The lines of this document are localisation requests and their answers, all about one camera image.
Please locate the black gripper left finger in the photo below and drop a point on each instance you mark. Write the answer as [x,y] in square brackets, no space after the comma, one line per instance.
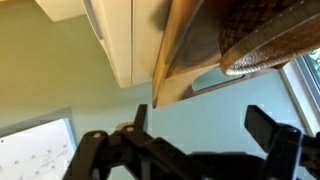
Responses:
[133,153]

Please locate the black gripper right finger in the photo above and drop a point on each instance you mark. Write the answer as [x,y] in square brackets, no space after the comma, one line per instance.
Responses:
[280,140]

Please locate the brown woven basket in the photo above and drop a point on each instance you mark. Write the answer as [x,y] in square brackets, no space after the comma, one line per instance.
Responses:
[266,36]

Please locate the white microwave oven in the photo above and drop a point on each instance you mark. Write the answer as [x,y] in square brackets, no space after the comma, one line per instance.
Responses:
[130,40]

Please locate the large glass window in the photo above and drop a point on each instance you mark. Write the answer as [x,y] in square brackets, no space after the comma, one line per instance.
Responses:
[308,86]

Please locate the white wall calendar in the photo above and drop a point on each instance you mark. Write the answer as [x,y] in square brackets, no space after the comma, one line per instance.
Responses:
[36,153]

